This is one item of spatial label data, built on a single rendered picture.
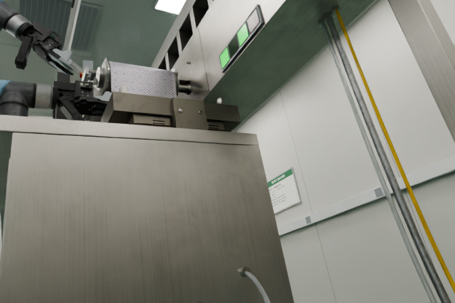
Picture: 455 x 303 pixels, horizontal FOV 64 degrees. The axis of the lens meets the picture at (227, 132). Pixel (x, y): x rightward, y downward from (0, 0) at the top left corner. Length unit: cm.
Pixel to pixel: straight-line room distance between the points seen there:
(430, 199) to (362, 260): 93
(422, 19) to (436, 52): 8
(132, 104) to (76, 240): 40
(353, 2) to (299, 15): 15
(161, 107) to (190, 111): 8
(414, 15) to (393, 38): 282
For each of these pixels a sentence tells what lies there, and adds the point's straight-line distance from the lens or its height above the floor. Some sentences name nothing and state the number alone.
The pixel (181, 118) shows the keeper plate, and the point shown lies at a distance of 104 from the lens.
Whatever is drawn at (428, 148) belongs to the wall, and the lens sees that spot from 339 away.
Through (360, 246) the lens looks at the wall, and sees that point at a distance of 387.
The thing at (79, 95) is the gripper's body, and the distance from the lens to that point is 121.
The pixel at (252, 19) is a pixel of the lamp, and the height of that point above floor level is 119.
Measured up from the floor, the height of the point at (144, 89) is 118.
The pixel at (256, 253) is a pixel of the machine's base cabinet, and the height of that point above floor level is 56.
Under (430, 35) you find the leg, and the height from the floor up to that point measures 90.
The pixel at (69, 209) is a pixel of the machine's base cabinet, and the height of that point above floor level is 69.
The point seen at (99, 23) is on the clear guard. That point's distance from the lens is 210.
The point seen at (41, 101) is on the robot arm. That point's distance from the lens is 120.
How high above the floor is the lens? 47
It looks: 24 degrees up
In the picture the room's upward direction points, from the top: 11 degrees counter-clockwise
